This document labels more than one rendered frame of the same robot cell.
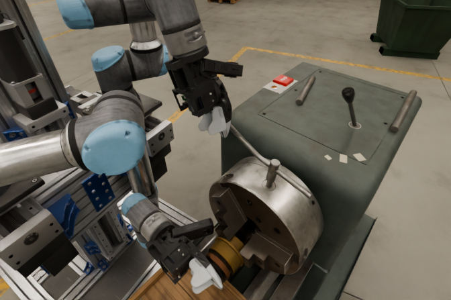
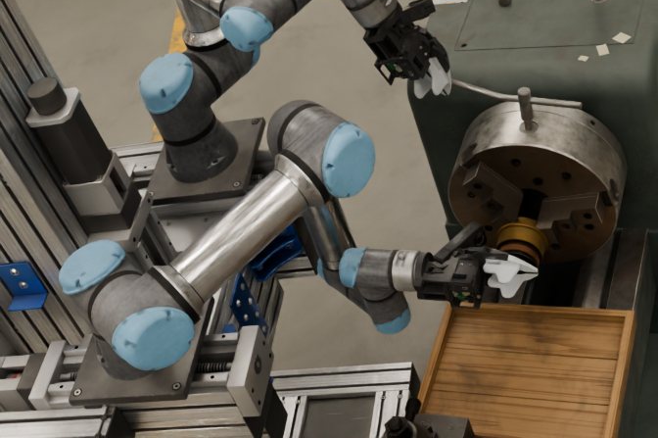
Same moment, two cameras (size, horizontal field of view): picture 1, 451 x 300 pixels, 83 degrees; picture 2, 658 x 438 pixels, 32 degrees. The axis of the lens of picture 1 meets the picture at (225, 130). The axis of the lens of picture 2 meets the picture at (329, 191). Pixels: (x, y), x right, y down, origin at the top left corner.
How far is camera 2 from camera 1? 1.48 m
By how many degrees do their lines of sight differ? 7
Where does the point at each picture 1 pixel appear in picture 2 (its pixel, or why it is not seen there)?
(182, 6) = not seen: outside the picture
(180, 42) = (378, 10)
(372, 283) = not seen: outside the picture
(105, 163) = (348, 179)
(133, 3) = not seen: outside the picture
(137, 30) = (204, 14)
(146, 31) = not seen: hidden behind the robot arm
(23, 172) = (267, 233)
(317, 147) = (563, 53)
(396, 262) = not seen: outside the picture
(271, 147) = (503, 85)
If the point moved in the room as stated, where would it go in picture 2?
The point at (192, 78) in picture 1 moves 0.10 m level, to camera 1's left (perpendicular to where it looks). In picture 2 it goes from (398, 40) to (344, 68)
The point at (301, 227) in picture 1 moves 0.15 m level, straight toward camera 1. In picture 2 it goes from (592, 155) to (597, 215)
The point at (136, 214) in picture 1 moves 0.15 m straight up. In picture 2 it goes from (373, 266) to (351, 208)
